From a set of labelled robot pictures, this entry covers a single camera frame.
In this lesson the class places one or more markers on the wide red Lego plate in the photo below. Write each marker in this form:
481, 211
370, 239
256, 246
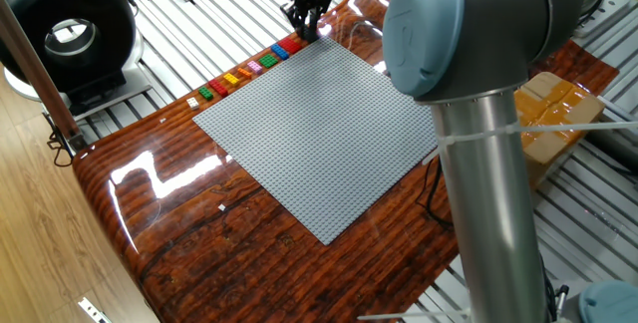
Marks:
290, 45

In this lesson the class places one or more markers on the small green Lego brick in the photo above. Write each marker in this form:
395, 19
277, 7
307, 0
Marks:
206, 93

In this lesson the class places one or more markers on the square green Lego plate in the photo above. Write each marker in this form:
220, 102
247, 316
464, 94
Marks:
268, 61

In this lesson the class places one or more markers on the blue Lego brick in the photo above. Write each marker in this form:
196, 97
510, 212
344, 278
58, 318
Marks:
279, 52

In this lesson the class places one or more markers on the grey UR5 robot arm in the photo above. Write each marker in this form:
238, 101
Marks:
488, 188

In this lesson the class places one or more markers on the wood-grain table cover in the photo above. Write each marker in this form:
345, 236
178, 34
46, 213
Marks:
249, 263

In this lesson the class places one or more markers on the large grey Lego baseplate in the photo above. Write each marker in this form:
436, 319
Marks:
324, 133

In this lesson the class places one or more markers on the long red Lego brick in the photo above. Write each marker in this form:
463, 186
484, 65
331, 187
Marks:
218, 88

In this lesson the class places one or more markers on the brown slanted frame post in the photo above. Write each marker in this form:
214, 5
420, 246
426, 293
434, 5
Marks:
35, 69

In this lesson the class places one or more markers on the yellow Lego brick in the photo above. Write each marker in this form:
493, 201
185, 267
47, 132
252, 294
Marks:
231, 79

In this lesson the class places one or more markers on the taped cardboard box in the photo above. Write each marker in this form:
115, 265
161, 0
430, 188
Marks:
558, 108

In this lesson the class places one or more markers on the black Lego plate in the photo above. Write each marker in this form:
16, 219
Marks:
314, 40

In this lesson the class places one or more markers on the white Lego brick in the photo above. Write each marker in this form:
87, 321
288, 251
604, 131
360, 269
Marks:
193, 103

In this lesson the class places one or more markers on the aluminium frame strut with bracket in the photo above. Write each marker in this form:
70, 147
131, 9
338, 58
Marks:
92, 309

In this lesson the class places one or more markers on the white zip tie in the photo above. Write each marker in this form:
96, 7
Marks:
573, 127

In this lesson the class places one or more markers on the pink Lego brick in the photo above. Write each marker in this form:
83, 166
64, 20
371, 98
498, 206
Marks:
254, 67

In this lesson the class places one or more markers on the thin orange Lego brick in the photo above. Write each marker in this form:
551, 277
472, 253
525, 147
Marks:
244, 73

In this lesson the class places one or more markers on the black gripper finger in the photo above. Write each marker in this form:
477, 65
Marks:
299, 19
316, 21

